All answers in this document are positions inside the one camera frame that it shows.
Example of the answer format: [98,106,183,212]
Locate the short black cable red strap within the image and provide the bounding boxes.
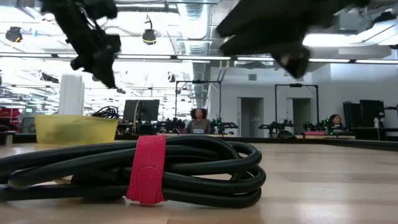
[0,134,267,209]

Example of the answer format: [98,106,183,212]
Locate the person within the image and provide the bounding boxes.
[185,108,214,134]
[328,113,346,129]

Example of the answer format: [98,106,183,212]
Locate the black background station frame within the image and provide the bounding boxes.
[274,83,320,125]
[175,80,223,127]

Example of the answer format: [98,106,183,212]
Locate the yellow translucent plastic bin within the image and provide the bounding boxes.
[34,114,119,145]

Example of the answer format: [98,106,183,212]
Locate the silver ventilation duct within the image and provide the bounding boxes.
[176,0,219,108]

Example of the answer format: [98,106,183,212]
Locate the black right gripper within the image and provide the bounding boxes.
[216,0,330,78]

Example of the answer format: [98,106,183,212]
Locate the black hanging ceiling camera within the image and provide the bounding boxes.
[142,15,157,46]
[4,26,24,44]

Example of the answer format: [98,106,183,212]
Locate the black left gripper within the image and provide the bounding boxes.
[65,17,118,90]

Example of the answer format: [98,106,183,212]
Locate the rack with red bins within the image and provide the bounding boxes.
[0,107,21,135]

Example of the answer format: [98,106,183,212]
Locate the black monitor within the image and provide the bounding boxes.
[123,99,160,123]

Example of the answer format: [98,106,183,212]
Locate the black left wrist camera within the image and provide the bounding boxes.
[104,33,123,54]

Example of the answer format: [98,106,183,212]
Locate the black equipment cases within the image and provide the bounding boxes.
[342,99,387,129]

